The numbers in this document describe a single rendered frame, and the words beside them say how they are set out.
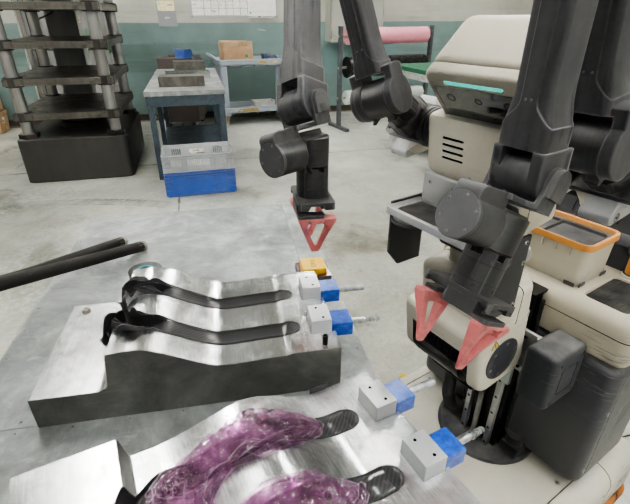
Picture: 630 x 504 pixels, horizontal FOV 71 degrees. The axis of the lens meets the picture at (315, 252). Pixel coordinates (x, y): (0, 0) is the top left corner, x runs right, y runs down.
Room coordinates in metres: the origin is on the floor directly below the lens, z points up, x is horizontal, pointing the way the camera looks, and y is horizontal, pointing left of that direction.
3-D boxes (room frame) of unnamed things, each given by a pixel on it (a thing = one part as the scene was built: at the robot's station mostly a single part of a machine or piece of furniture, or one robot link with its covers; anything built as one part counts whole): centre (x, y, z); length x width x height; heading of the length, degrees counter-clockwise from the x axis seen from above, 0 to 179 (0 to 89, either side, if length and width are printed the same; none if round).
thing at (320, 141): (0.75, 0.01, 1.18); 0.07 x 0.06 x 0.07; 138
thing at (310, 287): (0.77, -0.04, 0.89); 0.13 x 0.05 x 0.05; 100
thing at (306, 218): (0.74, 0.00, 1.05); 0.07 x 0.07 x 0.09; 11
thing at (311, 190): (0.76, 0.01, 1.12); 0.10 x 0.07 x 0.07; 11
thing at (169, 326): (0.66, 0.21, 0.92); 0.35 x 0.16 x 0.09; 101
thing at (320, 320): (0.66, -0.05, 0.89); 0.13 x 0.05 x 0.05; 100
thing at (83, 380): (0.67, 0.22, 0.87); 0.50 x 0.26 x 0.14; 101
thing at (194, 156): (3.84, 1.03, 0.28); 0.61 x 0.41 x 0.15; 104
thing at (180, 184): (3.84, 1.03, 0.11); 0.61 x 0.41 x 0.22; 104
